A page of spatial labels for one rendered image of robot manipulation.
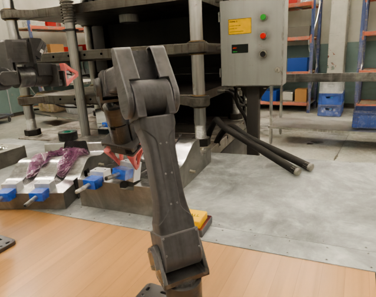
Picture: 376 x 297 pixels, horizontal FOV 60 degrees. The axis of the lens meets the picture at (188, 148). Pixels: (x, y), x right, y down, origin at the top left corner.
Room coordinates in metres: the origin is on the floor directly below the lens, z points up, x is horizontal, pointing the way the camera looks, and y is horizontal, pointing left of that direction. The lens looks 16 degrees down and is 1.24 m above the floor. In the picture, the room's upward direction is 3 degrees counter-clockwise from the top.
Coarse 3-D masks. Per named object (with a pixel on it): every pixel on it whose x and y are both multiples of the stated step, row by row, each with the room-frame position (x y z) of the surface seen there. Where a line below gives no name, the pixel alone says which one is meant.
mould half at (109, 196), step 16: (176, 144) 1.12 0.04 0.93; (192, 144) 1.10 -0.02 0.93; (144, 160) 1.08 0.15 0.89; (192, 160) 1.09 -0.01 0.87; (208, 160) 1.25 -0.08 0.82; (144, 176) 0.91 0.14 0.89; (192, 176) 1.09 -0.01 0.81; (80, 192) 0.92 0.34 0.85; (96, 192) 0.90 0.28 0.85; (112, 192) 0.88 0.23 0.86; (128, 192) 0.85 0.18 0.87; (144, 192) 0.83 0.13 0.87; (112, 208) 0.88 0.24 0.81; (128, 208) 0.86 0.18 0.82; (144, 208) 0.83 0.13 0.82
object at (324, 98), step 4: (344, 92) 6.19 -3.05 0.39; (320, 96) 5.93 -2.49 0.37; (324, 96) 5.90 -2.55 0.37; (328, 96) 5.85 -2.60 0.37; (332, 96) 5.82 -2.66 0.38; (336, 96) 5.80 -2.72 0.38; (340, 96) 5.76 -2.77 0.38; (320, 100) 5.93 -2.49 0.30; (324, 100) 5.90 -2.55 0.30; (328, 100) 5.86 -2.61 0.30; (332, 100) 5.83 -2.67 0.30; (336, 100) 5.80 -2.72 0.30; (340, 100) 5.76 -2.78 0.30; (320, 104) 5.92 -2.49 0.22; (324, 104) 5.89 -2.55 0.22; (328, 104) 5.86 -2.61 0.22; (332, 104) 5.82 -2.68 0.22; (336, 104) 5.80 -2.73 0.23; (340, 104) 5.75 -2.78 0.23
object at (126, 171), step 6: (120, 162) 0.87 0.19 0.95; (126, 162) 0.87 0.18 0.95; (114, 168) 0.83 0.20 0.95; (120, 168) 0.84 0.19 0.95; (126, 168) 0.85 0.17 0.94; (132, 168) 0.85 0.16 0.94; (138, 168) 0.87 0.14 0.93; (114, 174) 0.80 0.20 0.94; (120, 174) 0.82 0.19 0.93; (126, 174) 0.82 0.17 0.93; (132, 174) 0.85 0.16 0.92; (138, 174) 0.87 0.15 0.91; (126, 180) 0.86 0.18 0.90; (132, 180) 0.85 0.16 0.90
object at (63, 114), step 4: (84, 80) 6.15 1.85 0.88; (88, 80) 6.07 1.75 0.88; (72, 84) 5.64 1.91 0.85; (52, 88) 7.25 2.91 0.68; (36, 112) 6.71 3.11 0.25; (40, 112) 6.69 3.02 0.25; (44, 112) 6.67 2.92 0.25; (48, 112) 6.64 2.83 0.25; (60, 112) 6.57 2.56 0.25; (64, 112) 6.54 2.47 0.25; (48, 116) 6.32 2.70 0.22; (52, 116) 6.22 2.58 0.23; (56, 116) 6.15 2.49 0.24; (60, 116) 6.05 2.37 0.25; (64, 116) 6.03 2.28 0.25; (68, 116) 5.99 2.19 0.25; (72, 116) 5.96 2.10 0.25; (76, 116) 5.93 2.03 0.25; (88, 116) 5.82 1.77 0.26
